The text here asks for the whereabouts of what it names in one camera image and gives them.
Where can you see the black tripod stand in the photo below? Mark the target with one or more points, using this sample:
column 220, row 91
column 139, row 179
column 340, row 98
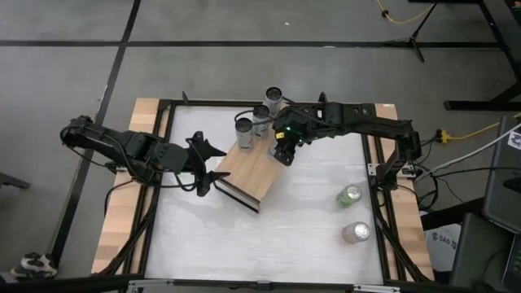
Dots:
column 413, row 40

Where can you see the grey equipment case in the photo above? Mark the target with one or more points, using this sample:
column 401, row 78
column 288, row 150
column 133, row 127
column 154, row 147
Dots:
column 502, row 183

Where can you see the silver beverage can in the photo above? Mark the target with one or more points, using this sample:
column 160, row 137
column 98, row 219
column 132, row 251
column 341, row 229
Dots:
column 244, row 136
column 273, row 99
column 260, row 122

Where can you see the black desk frame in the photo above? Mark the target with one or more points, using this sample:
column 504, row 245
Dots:
column 468, row 105

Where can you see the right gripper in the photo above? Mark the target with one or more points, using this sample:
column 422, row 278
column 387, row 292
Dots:
column 287, row 136

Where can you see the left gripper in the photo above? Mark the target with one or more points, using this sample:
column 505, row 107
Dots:
column 175, row 156

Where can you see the wooden shelf black metal frame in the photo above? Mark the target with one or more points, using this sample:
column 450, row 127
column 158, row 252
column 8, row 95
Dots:
column 252, row 171

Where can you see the black table frame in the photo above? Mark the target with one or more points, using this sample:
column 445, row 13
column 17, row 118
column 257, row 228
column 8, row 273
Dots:
column 203, row 102

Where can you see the dark grey bin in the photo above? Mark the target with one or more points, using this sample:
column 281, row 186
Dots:
column 476, row 252

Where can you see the white printed bag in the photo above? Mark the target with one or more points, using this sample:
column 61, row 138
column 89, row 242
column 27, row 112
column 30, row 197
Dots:
column 443, row 248

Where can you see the green beverage can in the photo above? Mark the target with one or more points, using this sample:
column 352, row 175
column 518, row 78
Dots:
column 349, row 195

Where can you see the black furniture foot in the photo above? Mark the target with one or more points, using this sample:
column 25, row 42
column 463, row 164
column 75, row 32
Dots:
column 12, row 181

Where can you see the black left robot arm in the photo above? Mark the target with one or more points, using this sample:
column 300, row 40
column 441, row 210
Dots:
column 122, row 144

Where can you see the person's shoe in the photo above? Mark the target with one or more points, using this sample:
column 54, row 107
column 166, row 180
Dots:
column 34, row 265

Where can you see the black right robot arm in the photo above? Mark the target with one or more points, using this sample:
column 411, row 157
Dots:
column 366, row 122

